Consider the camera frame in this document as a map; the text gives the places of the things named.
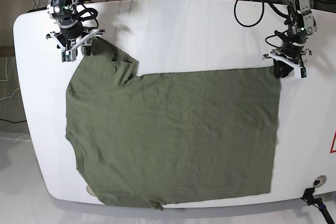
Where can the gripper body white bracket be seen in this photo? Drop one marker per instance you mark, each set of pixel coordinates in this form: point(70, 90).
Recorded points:
point(289, 55)
point(75, 37)

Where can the olive green T-shirt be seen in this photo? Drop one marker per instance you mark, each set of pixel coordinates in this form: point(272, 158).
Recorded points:
point(169, 138)

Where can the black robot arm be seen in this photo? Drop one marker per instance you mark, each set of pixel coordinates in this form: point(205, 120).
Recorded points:
point(68, 13)
point(300, 21)

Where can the black flat strip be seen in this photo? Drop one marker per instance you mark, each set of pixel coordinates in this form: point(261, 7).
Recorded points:
point(37, 9)

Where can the red triangle warning sticker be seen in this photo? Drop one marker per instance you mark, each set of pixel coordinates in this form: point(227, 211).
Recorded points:
point(333, 149)

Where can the silver table grommet right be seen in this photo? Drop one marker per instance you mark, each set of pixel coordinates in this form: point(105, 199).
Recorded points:
point(319, 181)

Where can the silver table grommet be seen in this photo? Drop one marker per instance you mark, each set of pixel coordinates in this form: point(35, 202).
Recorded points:
point(89, 191)
point(319, 181)

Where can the black clamp with pole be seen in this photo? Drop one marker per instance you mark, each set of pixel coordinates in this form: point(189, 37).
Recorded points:
point(310, 200)

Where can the silver table grommet left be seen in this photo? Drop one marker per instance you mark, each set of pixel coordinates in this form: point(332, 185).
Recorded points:
point(89, 191)

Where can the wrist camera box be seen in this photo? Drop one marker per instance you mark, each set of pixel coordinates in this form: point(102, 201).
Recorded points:
point(69, 55)
point(300, 73)

